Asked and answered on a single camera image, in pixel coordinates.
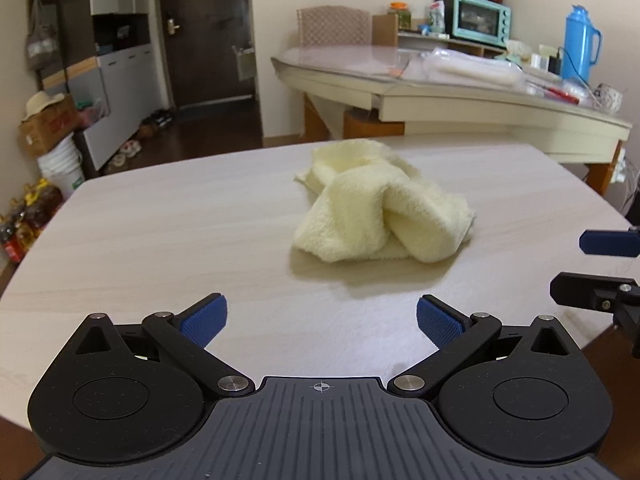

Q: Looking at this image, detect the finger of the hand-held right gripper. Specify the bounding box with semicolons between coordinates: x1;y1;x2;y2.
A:
579;227;640;259
550;272;640;343

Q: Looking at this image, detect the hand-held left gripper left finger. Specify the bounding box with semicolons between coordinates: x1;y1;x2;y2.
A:
75;292;255;402

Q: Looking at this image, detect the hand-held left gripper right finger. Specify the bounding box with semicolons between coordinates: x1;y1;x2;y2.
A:
387;294;576;402

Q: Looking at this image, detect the cream terry towel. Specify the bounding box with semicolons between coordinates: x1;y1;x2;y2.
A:
292;140;477;265

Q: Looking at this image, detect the patterned white mug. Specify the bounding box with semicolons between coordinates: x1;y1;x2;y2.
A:
592;82;623;113

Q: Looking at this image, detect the blue thermos jug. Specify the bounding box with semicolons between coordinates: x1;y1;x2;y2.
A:
561;4;602;83

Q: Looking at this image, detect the row of oil bottles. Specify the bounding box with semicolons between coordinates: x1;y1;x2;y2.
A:
0;180;63;263

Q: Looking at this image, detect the beige glass-topped dining table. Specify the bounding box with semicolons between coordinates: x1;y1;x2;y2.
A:
270;42;633;196

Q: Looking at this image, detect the white plastic bucket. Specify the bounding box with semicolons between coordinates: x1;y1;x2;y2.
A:
37;135;86;196

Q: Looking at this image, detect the plastic-wrapped white bundle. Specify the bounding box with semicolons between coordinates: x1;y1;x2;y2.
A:
400;47;526;88

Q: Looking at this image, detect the large printed cardboard box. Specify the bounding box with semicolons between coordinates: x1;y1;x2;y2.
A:
19;95;78;158

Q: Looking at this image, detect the white tabletop riser shelf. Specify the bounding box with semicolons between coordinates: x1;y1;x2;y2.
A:
397;30;506;58

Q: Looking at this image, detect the teal toaster oven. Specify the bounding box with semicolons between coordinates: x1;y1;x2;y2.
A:
436;0;513;43

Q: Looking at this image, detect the grey hallway cabinet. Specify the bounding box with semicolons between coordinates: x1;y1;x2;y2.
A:
27;0;173;171

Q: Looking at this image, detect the straw hat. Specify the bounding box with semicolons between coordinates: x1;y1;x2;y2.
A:
22;91;66;122

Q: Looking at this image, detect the dark wooden door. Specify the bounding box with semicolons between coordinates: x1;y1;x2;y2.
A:
159;0;263;111

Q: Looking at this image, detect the small brown cardboard box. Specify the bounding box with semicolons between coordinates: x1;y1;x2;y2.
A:
371;14;399;46

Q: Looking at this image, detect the orange-lidded glass jar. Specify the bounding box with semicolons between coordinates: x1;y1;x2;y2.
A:
389;1;412;31

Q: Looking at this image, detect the quilted beige chair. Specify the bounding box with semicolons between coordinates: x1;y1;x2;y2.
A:
296;5;372;48

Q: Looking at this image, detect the grey hanging tote bag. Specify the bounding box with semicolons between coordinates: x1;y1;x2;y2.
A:
26;0;61;71

